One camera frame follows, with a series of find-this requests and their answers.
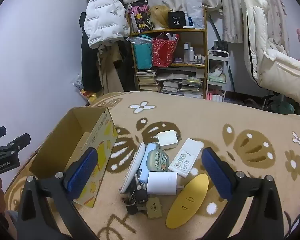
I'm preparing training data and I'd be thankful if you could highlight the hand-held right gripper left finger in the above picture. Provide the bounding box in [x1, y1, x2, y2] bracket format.
[16, 147, 98, 240]

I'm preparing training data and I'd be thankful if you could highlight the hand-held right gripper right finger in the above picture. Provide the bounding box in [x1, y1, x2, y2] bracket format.
[201, 147, 284, 240]

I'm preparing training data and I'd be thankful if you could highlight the short white remote control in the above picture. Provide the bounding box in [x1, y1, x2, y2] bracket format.
[168, 138, 204, 178]

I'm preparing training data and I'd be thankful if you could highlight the yellow oval board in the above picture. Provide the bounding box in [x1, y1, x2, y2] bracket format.
[165, 173, 209, 229]

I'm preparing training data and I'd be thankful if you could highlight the brown cardboard box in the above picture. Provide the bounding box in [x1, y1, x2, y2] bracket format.
[29, 107, 119, 208]

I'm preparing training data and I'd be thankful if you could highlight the long white remote control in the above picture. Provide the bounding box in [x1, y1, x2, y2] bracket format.
[119, 142, 146, 194]

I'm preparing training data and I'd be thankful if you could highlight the large white charger plug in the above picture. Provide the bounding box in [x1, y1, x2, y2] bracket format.
[147, 171, 177, 196]

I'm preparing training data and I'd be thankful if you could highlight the small white square charger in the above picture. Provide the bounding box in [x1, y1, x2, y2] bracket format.
[157, 131, 182, 149]

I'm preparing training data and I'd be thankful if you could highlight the black key bunch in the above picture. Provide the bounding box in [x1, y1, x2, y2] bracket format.
[124, 180, 163, 219]

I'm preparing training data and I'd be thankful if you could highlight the pale blue case cartoon print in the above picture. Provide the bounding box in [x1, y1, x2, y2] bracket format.
[139, 143, 171, 172]

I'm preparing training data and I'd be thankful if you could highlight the grey blue clothing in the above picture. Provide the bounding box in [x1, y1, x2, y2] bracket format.
[5, 210, 18, 227]

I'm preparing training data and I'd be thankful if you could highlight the row of pink white bottles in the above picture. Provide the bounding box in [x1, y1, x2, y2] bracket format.
[207, 93, 223, 102]

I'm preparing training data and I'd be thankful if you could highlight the plastic bag of snacks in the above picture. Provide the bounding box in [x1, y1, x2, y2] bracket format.
[74, 74, 100, 103]

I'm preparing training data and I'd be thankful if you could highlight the dark green round base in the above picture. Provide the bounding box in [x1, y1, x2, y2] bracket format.
[267, 100, 295, 114]

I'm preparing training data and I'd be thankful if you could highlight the pile of books and papers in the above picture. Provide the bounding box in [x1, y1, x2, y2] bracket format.
[156, 67, 205, 98]

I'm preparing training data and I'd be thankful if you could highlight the green tissue pack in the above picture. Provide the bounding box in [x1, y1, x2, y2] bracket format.
[208, 72, 227, 83]

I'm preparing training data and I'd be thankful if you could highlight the beige coat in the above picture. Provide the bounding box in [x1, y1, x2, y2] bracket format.
[97, 42, 125, 95]

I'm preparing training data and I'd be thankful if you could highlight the black coat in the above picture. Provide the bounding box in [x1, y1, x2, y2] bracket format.
[80, 12, 103, 93]

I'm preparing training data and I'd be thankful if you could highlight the stack of books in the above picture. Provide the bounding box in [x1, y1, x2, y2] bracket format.
[136, 69, 159, 92]

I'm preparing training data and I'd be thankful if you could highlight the white trolley cart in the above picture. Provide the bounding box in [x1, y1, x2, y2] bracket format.
[206, 49, 234, 102]

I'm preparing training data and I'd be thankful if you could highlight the cream reclining chair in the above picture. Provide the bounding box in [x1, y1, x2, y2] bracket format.
[241, 0, 300, 105]

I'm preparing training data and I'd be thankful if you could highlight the red gift bag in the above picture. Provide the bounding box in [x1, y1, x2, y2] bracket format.
[152, 32, 179, 67]

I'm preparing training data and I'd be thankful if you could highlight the teal bag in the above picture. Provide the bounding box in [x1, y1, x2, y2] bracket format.
[129, 35, 153, 70]

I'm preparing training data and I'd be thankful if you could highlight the wooden shelf unit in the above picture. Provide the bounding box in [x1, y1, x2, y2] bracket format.
[127, 6, 208, 99]

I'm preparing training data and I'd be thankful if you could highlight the white puffer jacket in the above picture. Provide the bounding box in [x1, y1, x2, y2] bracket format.
[83, 0, 130, 49]

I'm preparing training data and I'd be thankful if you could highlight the black box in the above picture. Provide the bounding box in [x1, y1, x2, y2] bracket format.
[168, 11, 185, 29]

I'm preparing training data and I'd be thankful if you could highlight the white plastic bag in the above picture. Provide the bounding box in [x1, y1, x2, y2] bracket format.
[185, 0, 205, 29]

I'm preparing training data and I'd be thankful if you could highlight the floral curtain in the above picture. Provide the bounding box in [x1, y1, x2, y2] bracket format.
[216, 0, 290, 44]

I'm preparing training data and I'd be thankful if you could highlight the blond wig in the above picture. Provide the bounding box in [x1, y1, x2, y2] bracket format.
[147, 5, 170, 29]

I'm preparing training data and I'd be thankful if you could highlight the pink printed bag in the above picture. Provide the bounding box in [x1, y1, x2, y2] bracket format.
[128, 0, 154, 33]

